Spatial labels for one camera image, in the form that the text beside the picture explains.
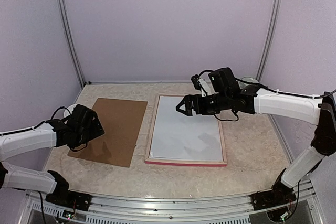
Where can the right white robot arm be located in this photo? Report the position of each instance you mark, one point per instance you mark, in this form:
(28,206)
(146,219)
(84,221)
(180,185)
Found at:
(306,122)

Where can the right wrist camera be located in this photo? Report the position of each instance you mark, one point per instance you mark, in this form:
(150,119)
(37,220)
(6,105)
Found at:
(201,85)

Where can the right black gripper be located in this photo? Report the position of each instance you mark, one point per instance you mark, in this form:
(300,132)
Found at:
(189,99)

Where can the left aluminium corner post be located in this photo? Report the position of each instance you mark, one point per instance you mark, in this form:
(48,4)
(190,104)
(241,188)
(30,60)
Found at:
(70,42)

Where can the pale green ceramic bowl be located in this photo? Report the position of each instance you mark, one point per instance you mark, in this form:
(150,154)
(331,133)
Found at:
(250,79)

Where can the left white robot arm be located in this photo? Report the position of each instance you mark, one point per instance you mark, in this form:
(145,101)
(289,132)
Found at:
(14,143)

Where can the orange white bowl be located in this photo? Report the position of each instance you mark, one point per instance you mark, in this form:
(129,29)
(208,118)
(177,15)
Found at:
(68,111)

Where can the aluminium corner post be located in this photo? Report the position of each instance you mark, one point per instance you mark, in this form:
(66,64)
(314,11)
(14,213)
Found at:
(70,42)
(269,38)

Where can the right aluminium corner post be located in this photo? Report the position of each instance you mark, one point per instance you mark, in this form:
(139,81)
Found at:
(269,38)

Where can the pink wooden picture frame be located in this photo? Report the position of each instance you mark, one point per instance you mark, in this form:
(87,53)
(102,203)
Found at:
(183,162)

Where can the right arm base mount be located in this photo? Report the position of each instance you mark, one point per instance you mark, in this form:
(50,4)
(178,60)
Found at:
(279,194)

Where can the brown cardboard backing board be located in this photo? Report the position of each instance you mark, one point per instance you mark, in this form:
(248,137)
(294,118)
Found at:
(121,121)

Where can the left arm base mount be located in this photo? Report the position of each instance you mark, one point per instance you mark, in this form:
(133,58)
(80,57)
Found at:
(62,196)

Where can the red sunset sea photo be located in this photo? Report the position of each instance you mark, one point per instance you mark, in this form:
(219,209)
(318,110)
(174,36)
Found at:
(183,129)

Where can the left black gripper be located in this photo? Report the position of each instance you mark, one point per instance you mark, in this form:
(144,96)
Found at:
(94,132)

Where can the aluminium front rail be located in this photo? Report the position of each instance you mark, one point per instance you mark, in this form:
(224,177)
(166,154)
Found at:
(115,209)

